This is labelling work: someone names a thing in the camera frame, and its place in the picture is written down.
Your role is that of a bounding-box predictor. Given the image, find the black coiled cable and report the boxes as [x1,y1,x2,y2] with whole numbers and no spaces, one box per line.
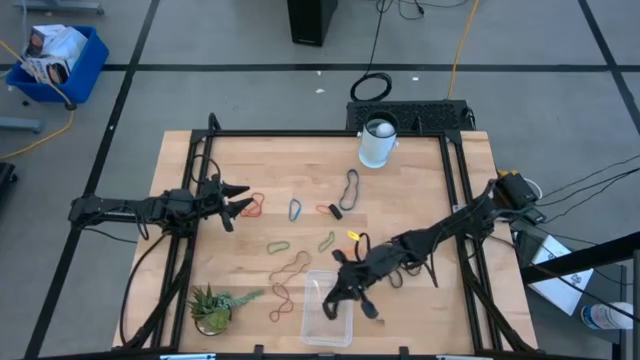
[349,0,394,103]

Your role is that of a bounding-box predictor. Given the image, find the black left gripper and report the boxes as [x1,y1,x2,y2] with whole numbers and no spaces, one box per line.
[197,174,255,234]

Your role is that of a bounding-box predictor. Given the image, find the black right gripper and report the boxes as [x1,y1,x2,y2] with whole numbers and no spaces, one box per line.
[321,243,404,322]

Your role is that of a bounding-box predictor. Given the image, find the white printed carton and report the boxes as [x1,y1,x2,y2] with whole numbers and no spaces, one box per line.
[25,23,69,57]
[23,56,72,85]

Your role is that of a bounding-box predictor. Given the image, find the black metal bar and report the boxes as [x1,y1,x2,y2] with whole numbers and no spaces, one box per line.
[519,231,640,285]

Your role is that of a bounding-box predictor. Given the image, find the dark red rubber band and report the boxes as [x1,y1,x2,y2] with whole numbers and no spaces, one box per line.
[268,282,295,323]

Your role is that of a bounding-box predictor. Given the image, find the white bottle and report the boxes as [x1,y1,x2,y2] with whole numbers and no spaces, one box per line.
[580,301,635,331]

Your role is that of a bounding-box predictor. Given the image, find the red-orange rubber band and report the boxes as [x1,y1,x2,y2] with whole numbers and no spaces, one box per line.
[238,191,266,219]

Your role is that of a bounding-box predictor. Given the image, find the pale blue cylindrical cup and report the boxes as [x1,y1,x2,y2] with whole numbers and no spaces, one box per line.
[356,109,401,170]

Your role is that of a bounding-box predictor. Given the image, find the white flat box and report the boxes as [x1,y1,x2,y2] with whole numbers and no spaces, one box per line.
[528,234,595,317]

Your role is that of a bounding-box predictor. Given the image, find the gray metal floor foot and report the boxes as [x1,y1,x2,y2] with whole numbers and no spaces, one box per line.
[12,0,105,16]
[0,116,45,135]

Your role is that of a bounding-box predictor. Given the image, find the black tower box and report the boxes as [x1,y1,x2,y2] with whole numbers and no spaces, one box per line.
[286,0,339,48]

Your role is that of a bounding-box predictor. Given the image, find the black equipment base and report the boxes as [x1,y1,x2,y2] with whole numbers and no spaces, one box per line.
[0,161,20,206]

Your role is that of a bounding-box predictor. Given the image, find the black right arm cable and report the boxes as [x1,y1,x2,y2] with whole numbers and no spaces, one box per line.
[355,231,372,263]

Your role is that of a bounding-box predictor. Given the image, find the clear plastic bin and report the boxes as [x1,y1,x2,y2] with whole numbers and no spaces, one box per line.
[298,268,354,348]

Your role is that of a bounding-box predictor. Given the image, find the yellow cable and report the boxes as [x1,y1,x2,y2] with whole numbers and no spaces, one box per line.
[0,39,76,161]
[446,0,481,100]

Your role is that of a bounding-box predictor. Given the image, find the large tan rubber band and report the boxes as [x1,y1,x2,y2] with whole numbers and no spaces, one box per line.
[268,249,313,286]

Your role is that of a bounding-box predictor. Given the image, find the potted succulent plant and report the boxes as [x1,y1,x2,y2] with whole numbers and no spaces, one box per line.
[186,282,266,337]

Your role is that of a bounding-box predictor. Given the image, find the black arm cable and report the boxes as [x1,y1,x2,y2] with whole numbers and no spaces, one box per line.
[355,231,372,263]
[191,154,223,187]

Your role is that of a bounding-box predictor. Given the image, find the black power adapter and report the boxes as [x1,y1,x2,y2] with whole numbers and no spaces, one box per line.
[522,205,547,225]

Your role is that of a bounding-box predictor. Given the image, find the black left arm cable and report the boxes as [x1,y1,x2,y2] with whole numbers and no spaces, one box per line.
[191,154,223,187]

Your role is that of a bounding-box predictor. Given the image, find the blue plastic crate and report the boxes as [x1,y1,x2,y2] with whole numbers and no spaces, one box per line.
[5,24,110,105]

